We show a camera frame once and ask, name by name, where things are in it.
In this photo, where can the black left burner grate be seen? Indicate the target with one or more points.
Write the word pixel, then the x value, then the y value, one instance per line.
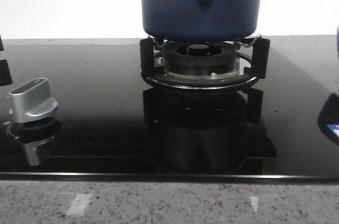
pixel 5 75

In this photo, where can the black glass cooktop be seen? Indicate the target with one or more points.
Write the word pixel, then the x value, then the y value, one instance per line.
pixel 111 125

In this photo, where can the silver stove control knob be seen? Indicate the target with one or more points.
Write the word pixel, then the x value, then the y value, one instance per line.
pixel 32 101

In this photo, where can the black pot support grate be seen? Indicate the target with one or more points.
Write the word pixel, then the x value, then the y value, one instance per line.
pixel 253 55

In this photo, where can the black gas burner head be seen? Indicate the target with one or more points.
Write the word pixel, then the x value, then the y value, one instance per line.
pixel 197 60

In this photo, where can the blue cooking pot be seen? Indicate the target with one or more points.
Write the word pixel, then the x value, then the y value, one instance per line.
pixel 200 20

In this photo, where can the blue ribbed bowl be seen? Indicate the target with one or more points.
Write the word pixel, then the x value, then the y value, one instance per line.
pixel 337 41

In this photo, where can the blue label sticker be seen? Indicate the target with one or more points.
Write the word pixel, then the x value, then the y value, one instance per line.
pixel 334 128

